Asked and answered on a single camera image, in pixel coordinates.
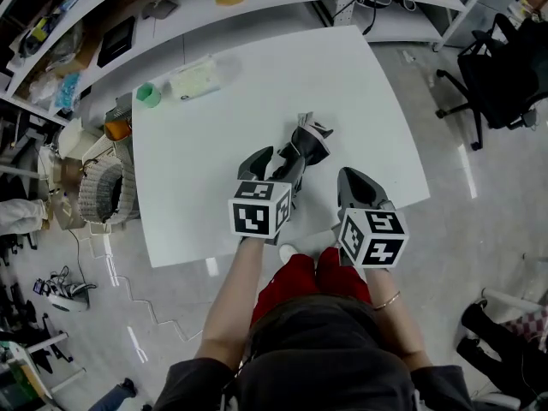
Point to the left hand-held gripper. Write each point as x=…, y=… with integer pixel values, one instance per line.
x=252, y=216

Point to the white shelf unit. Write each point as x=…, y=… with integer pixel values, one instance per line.
x=278, y=7

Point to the yellow and black tool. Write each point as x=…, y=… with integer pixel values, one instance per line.
x=40, y=28

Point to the white metal rack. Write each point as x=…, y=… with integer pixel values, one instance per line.
x=402, y=26

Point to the person's left forearm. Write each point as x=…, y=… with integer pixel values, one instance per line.
x=231, y=306

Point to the blue plastic packet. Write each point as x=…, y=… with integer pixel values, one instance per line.
x=68, y=90

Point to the white round robot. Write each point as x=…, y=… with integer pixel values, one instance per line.
x=68, y=300

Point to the white plastic container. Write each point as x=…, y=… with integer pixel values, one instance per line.
x=75, y=137

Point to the black flat tray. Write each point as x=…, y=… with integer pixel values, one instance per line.
x=116, y=41

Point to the pale green tissue packet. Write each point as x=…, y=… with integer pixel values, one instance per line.
x=194, y=79

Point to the black and white garment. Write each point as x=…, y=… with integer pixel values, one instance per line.
x=310, y=144

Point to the checkered cloth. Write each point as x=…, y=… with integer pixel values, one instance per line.
x=528, y=325

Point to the brown cardboard box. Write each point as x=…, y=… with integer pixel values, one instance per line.
x=75, y=58

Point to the white metal tube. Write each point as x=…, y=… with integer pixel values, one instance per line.
x=509, y=299

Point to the orange container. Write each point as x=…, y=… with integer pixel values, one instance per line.
x=117, y=130

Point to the white table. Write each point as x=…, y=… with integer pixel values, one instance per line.
x=192, y=165

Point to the grey wicker basket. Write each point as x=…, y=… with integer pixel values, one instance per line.
x=92, y=191

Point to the person's right forearm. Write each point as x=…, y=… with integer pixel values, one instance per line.
x=396, y=332

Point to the person's black shirt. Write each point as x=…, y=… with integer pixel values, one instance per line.
x=321, y=366

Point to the green cup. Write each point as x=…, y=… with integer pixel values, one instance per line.
x=148, y=95

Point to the grey flat pouch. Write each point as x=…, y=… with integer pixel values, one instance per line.
x=159, y=7

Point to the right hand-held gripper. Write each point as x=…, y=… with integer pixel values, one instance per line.
x=377, y=242

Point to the clear plastic bag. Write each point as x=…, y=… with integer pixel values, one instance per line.
x=43, y=90

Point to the person's white shoe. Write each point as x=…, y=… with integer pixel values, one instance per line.
x=288, y=251

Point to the black office chair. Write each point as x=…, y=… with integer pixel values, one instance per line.
x=501, y=84

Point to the person's red trousers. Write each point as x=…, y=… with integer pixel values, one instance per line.
x=295, y=281

